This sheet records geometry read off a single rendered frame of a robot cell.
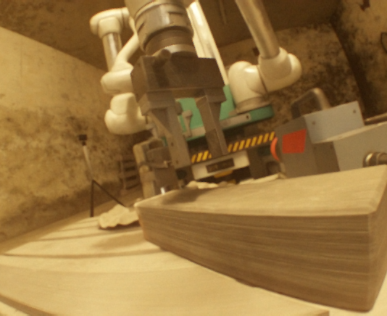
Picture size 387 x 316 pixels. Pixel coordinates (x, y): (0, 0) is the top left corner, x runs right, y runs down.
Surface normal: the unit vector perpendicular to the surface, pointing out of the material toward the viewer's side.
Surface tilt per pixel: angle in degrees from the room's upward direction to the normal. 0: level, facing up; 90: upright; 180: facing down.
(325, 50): 90
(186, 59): 90
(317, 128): 90
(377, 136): 90
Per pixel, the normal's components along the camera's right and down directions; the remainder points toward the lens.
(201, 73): 0.52, -0.16
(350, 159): -0.07, 0.00
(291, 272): -0.81, 0.22
